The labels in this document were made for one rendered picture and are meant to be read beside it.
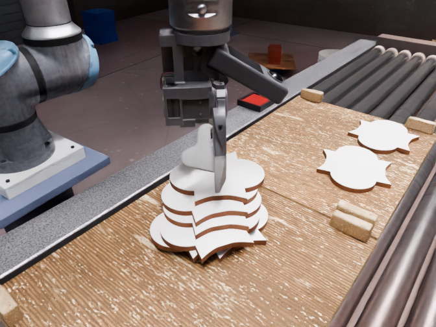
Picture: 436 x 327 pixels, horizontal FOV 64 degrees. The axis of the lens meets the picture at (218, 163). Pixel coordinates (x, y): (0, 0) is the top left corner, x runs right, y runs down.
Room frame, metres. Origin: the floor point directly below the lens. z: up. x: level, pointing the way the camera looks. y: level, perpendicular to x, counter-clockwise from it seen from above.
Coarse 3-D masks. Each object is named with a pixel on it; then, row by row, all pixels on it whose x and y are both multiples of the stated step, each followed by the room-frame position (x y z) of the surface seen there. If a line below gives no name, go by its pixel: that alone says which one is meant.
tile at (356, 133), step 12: (360, 120) 0.74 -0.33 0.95; (384, 120) 0.74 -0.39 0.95; (348, 132) 0.68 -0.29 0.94; (360, 132) 0.68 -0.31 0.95; (372, 132) 0.68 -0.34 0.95; (384, 132) 0.68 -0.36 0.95; (396, 132) 0.68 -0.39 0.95; (360, 144) 0.64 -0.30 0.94; (372, 144) 0.63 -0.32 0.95; (384, 144) 0.63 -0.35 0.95; (396, 144) 0.63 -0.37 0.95; (408, 144) 0.64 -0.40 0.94
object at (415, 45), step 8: (376, 40) 1.49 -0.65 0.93; (384, 40) 1.47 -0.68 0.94; (392, 40) 1.45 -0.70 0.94; (400, 40) 1.43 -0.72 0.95; (408, 40) 1.42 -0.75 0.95; (416, 40) 1.42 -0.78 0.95; (424, 40) 1.42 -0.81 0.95; (400, 48) 1.43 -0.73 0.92; (408, 48) 1.41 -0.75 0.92; (416, 48) 1.39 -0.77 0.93; (424, 48) 1.37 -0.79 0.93; (432, 48) 1.36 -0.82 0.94
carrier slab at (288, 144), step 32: (256, 128) 0.72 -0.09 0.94; (288, 128) 0.72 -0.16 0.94; (320, 128) 0.72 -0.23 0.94; (352, 128) 0.72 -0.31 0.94; (256, 160) 0.58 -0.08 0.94; (288, 160) 0.58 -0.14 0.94; (320, 160) 0.58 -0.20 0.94; (384, 160) 0.58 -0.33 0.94; (416, 160) 0.58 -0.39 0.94; (288, 192) 0.48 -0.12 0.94; (320, 192) 0.48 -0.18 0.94; (384, 192) 0.48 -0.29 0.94; (384, 224) 0.40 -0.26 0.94
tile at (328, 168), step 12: (336, 156) 0.58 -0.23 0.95; (348, 156) 0.58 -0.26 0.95; (360, 156) 0.58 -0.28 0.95; (372, 156) 0.58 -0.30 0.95; (324, 168) 0.54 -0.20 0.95; (336, 168) 0.54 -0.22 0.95; (348, 168) 0.54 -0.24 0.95; (360, 168) 0.54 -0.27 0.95; (372, 168) 0.54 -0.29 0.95; (384, 168) 0.54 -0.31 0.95; (336, 180) 0.50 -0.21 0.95; (348, 180) 0.50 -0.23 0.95; (360, 180) 0.50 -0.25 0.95; (372, 180) 0.50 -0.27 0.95; (384, 180) 0.50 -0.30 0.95; (360, 192) 0.48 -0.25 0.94
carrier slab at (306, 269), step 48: (96, 240) 0.37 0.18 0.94; (144, 240) 0.37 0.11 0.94; (288, 240) 0.37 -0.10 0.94; (336, 240) 0.37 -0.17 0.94; (48, 288) 0.29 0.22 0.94; (96, 288) 0.29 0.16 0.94; (144, 288) 0.29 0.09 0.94; (192, 288) 0.29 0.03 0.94; (240, 288) 0.29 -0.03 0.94; (288, 288) 0.29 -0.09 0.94; (336, 288) 0.29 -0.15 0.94
